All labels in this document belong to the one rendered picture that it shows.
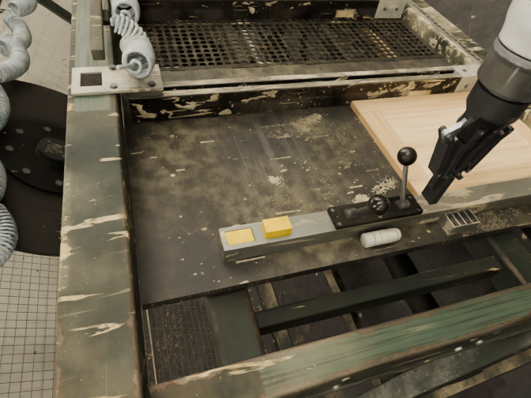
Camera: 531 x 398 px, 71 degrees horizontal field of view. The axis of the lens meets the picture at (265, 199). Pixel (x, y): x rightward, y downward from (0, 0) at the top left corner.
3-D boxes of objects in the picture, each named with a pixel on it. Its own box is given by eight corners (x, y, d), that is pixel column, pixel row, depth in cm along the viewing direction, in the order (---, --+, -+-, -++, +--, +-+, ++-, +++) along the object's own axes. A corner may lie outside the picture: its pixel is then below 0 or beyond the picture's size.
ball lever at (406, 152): (415, 212, 77) (423, 148, 72) (399, 214, 76) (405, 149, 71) (403, 205, 80) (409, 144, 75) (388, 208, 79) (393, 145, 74)
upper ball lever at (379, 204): (358, 222, 75) (397, 212, 63) (341, 225, 74) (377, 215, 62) (354, 204, 76) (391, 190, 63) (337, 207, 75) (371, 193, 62)
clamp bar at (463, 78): (486, 97, 119) (536, 22, 101) (83, 132, 86) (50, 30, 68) (467, 80, 125) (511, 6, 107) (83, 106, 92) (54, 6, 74)
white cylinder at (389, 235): (364, 250, 75) (398, 243, 77) (369, 242, 73) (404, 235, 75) (358, 238, 77) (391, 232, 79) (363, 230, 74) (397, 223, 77)
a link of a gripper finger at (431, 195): (451, 178, 63) (448, 178, 63) (432, 204, 69) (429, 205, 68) (442, 166, 65) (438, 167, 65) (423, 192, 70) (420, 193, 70)
